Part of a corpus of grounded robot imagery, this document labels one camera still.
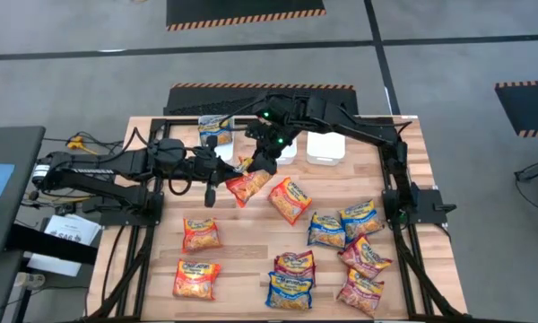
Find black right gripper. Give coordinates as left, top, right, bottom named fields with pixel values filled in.
left=245, top=119, right=299, bottom=176

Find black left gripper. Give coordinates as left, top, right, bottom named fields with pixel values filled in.
left=192, top=135, right=246, bottom=208

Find clear plastic bottle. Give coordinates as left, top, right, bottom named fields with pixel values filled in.
left=13, top=272, right=47, bottom=290

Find white printed papers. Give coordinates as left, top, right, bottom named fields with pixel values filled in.
left=26, top=214, right=103, bottom=278

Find blue soy sauce ramen pack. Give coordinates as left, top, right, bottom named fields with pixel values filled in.
left=265, top=271, right=315, bottom=312
left=197, top=114, right=235, bottom=147
left=307, top=211, right=347, bottom=249
left=338, top=199, right=386, bottom=243

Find dark grey desk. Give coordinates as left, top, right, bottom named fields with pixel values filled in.
left=0, top=125, right=47, bottom=258

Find black aluminium table frame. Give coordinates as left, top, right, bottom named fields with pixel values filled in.
left=87, top=115, right=468, bottom=323

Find black textured rubber mat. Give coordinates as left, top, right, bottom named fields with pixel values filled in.
left=168, top=95, right=262, bottom=117

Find black mat with striped edge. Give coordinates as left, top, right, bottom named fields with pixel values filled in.
left=494, top=79, right=538, bottom=139
left=163, top=83, right=360, bottom=117
left=165, top=0, right=327, bottom=32

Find white plastic bin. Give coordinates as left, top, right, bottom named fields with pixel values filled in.
left=306, top=129, right=346, bottom=167
left=273, top=134, right=299, bottom=166
left=195, top=114, right=236, bottom=164

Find black desk crossbar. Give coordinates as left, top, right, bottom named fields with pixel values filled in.
left=4, top=223, right=99, bottom=266

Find dark grey cabinet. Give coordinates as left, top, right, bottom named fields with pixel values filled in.
left=0, top=249, right=26, bottom=323

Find orange chicken ramen noodle pack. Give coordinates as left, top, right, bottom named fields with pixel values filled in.
left=171, top=258, right=222, bottom=301
left=181, top=216, right=222, bottom=254
left=225, top=156, right=274, bottom=209
left=267, top=176, right=313, bottom=226

